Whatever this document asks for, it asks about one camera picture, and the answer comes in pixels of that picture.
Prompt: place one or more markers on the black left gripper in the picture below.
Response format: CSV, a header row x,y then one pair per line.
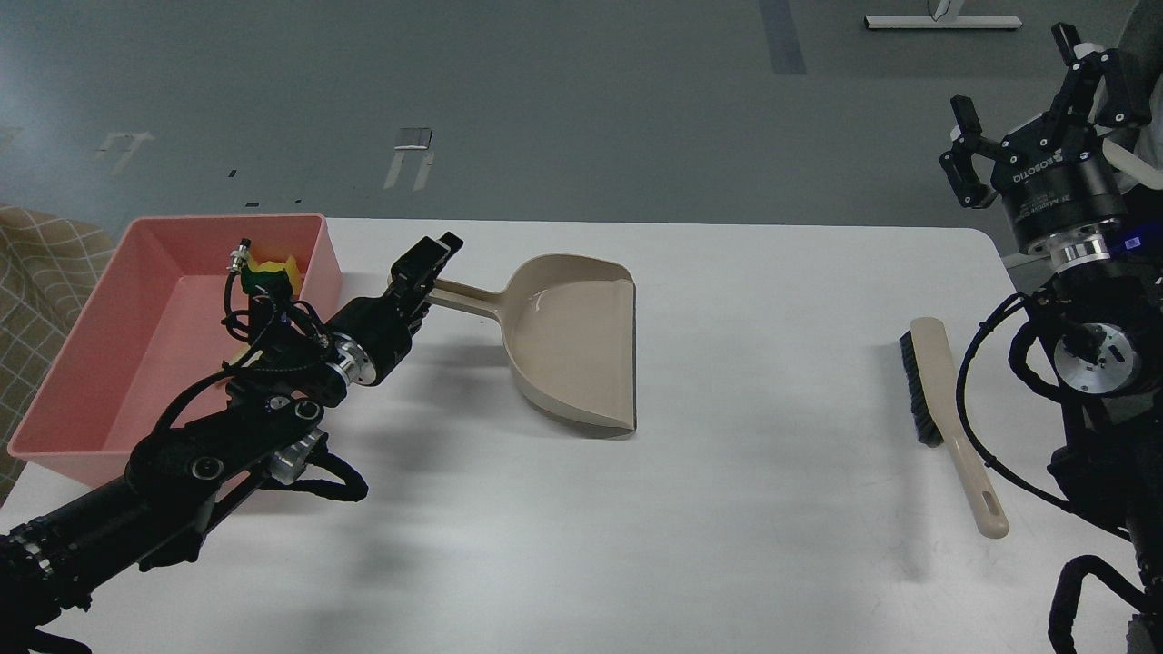
x,y
383,327

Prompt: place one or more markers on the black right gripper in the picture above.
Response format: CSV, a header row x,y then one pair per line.
x,y
1051,189

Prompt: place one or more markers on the yellow green sponge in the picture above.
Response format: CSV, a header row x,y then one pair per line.
x,y
273,272

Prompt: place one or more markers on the beige plastic dustpan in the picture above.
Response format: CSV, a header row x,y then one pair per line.
x,y
568,326

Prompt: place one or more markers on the beige hand brush black bristles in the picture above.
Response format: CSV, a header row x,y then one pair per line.
x,y
931,376

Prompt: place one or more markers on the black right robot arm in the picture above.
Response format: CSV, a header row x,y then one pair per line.
x,y
1091,340

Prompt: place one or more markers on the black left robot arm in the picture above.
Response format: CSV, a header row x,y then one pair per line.
x,y
252,425

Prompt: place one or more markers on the pink plastic bin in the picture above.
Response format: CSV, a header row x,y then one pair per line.
x,y
152,327

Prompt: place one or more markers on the white office chair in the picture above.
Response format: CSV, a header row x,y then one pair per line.
x,y
1135,159

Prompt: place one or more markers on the white bar on floor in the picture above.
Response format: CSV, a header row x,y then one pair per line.
x,y
961,22

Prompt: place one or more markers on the beige checkered cloth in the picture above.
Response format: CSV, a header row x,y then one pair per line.
x,y
49,268

